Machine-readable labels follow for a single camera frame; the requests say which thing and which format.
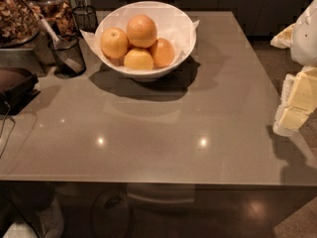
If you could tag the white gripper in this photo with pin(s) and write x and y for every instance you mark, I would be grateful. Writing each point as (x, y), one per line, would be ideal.
(305, 37)

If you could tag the orange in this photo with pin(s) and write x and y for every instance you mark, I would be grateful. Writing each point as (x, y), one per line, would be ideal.
(114, 43)
(162, 52)
(141, 31)
(138, 59)

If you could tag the white ceramic bowl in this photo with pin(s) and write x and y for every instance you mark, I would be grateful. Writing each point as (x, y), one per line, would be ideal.
(149, 8)

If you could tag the black mesh cup rear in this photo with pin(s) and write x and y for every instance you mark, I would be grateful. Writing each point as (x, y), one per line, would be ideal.
(85, 18)

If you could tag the black mesh cup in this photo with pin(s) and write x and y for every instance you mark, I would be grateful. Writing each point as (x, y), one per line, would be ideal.
(85, 18)
(68, 56)

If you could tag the black mesh cup front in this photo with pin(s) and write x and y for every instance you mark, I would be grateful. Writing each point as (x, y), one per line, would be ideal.
(68, 56)

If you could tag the rear glass snack jar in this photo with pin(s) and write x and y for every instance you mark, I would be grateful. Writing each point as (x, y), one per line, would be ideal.
(58, 11)

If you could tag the black device on left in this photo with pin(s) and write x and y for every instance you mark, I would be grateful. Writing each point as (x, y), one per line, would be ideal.
(17, 89)

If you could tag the large glass snack jar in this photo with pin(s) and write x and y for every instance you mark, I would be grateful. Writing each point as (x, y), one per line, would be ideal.
(18, 23)

